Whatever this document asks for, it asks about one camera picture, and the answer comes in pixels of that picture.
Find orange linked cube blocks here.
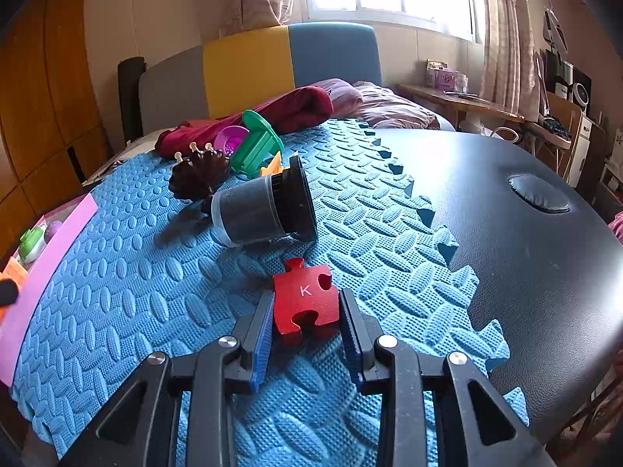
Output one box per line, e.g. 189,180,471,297
0,257,28,321

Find green and white toy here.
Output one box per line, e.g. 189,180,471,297
18,226,46,265

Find red puzzle piece block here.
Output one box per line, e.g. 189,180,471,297
273,257,340,347

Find green flanged plastic spool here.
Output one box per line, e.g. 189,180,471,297
230,110,284,178

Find magenta plastic spool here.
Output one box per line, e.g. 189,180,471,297
213,125,248,156

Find pink rimmed white tray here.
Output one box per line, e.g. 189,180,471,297
1,194,98,387

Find blue foam puzzle mat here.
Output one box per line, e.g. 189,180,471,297
12,120,510,454

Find black and clear jar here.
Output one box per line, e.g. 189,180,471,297
210,154,318,247

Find small orange plastic piece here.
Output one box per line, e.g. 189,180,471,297
260,151,284,177

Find dark brown spiky toy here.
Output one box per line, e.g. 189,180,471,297
169,142,231,201

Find pink bedding pillow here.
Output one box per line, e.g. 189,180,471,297
313,78,440,130

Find dark red folded cloth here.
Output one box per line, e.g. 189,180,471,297
154,84,335,160

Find wooden side desk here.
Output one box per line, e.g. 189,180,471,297
396,84,571,158

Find pink storage box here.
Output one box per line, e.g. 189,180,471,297
434,68,456,92

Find grey yellow blue headboard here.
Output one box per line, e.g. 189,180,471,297
138,22,382,134

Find pink window curtain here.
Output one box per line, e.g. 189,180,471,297
480,0,540,121

